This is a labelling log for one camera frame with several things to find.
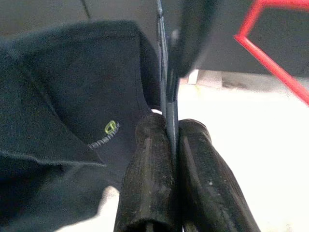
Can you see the red plastic clothes hanger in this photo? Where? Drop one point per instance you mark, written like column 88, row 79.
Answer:
column 265, row 62

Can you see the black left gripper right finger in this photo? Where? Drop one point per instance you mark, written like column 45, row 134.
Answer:
column 207, row 183

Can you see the black t-shirt green logo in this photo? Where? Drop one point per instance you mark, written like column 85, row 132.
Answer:
column 72, row 84

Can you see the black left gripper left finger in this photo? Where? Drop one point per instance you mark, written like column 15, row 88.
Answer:
column 149, row 174

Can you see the black plastic clothes hanger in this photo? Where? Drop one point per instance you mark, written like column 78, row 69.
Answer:
column 171, row 116

